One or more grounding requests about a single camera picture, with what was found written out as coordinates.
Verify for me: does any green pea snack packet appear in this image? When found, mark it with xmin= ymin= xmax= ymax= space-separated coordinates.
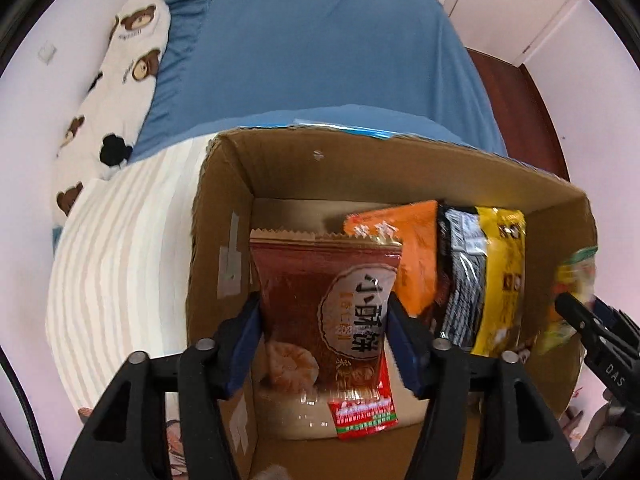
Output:
xmin=535 ymin=246 xmax=598 ymax=354

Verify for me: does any black yellow snack bag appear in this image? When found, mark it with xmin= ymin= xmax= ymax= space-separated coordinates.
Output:
xmin=436 ymin=204 xmax=526 ymax=356

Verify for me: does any orange snack packet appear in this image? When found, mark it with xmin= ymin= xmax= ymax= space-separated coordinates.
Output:
xmin=343 ymin=200 xmax=438 ymax=318

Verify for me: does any brown pastry packet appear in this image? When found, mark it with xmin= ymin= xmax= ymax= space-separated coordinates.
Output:
xmin=250 ymin=230 xmax=401 ymax=399

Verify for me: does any red crown snack packet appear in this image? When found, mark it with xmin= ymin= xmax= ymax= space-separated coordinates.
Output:
xmin=328 ymin=356 xmax=399 ymax=441

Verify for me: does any cat print blanket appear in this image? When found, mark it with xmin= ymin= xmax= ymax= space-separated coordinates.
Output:
xmin=46 ymin=136 xmax=210 ymax=422

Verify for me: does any cardboard milk box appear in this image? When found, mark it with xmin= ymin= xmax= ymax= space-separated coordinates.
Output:
xmin=184 ymin=124 xmax=600 ymax=480

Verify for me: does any bear print pillow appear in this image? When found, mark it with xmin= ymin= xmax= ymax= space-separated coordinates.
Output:
xmin=51 ymin=0 xmax=170 ymax=228

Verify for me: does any blue bed sheet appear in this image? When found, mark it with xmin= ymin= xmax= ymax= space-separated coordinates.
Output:
xmin=127 ymin=0 xmax=506 ymax=165

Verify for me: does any wall socket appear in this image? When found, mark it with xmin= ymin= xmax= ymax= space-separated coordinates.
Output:
xmin=38 ymin=42 xmax=56 ymax=65

